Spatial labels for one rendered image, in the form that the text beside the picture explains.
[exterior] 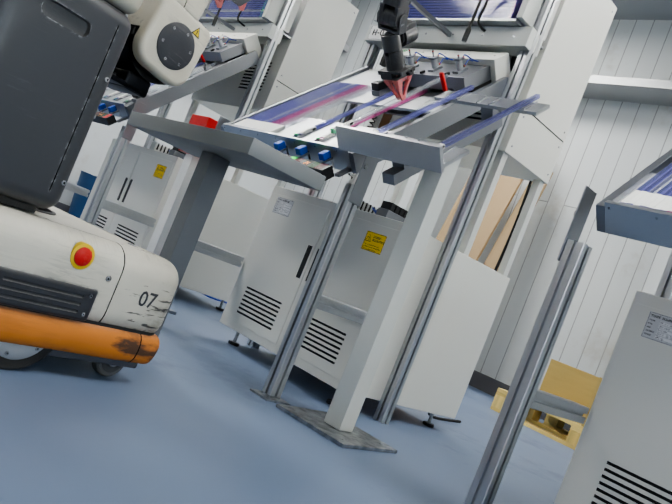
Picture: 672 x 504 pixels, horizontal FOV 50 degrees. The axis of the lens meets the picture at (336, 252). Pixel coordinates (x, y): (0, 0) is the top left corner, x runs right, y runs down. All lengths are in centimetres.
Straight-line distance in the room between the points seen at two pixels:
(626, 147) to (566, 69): 295
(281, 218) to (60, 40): 147
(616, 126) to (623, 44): 69
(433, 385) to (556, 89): 114
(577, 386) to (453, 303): 226
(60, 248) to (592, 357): 437
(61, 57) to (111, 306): 48
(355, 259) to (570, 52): 110
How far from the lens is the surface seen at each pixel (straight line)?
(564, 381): 474
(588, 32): 291
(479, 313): 268
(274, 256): 264
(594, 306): 540
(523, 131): 264
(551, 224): 573
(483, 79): 250
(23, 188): 138
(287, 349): 202
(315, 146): 217
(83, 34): 141
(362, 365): 194
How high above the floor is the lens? 38
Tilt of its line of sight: 2 degrees up
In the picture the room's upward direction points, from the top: 22 degrees clockwise
